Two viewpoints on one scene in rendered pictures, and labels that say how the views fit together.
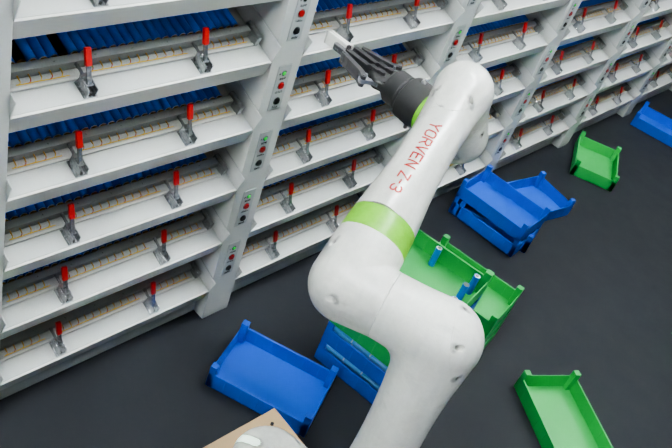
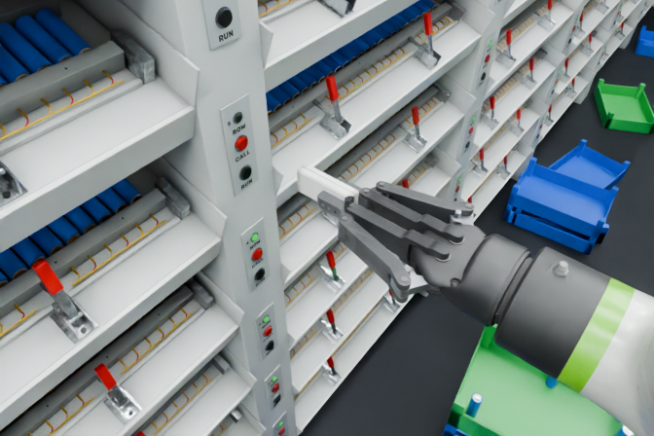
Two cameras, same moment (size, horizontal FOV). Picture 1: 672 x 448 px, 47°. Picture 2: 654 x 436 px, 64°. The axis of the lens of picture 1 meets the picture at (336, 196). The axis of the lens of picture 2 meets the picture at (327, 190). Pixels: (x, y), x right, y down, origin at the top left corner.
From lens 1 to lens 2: 118 cm
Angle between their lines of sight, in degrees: 7
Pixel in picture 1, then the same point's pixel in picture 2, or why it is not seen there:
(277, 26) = (204, 182)
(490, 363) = not seen: hidden behind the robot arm
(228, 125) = (196, 338)
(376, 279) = not seen: outside the picture
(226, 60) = (129, 279)
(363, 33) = (364, 107)
